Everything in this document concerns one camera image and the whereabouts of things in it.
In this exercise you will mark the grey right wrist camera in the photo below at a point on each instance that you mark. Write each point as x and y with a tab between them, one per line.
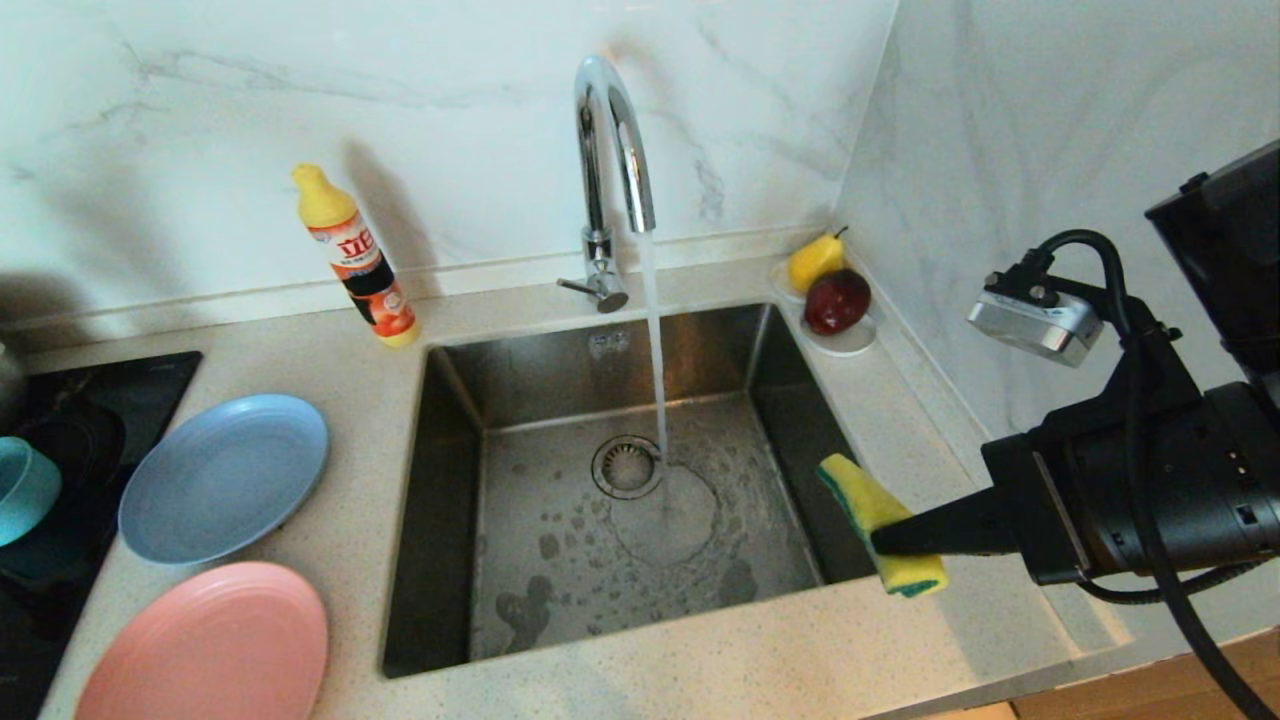
1040	325

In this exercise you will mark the small white dish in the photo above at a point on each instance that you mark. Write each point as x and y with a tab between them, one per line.
850	345

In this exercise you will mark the round metal drain strainer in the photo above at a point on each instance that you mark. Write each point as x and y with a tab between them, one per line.
625	467

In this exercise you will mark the running water stream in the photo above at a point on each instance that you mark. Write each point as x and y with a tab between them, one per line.
655	350

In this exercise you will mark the black glass cooktop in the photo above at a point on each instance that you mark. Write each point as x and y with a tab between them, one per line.
70	400

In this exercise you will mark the stainless steel sink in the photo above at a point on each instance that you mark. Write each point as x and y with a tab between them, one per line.
560	590

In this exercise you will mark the pink plate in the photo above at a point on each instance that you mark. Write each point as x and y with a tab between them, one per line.
205	650

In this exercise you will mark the yellow green sponge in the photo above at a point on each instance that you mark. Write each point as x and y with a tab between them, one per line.
860	500

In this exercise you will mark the blue-grey plate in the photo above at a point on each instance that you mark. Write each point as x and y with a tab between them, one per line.
225	480

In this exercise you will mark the yellow-capped detergent bottle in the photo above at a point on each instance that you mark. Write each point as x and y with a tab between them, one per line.
360	262

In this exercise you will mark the teal bowl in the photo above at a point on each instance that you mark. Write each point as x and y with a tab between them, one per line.
25	490

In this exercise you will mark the chrome gooseneck faucet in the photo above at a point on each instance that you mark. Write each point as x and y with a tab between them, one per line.
600	80

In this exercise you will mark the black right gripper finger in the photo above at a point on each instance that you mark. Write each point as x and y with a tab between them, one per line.
950	530

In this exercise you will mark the yellow pear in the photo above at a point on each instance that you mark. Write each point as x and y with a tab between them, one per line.
812	262

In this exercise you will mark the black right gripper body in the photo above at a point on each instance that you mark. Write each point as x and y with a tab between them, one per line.
1040	500

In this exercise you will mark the dark red apple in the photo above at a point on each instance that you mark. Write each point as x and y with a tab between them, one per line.
836	302

